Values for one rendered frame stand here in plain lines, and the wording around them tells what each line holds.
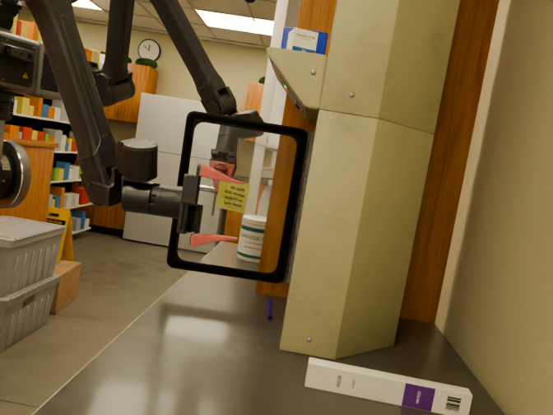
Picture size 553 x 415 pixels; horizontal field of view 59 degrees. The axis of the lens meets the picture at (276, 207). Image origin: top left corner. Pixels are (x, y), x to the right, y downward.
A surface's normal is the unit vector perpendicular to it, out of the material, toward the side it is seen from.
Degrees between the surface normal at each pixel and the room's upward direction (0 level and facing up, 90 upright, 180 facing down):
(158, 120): 90
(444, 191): 90
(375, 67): 90
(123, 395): 0
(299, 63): 90
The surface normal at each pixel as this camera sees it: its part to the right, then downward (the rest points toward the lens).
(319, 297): -0.07, 0.09
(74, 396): 0.16, -0.98
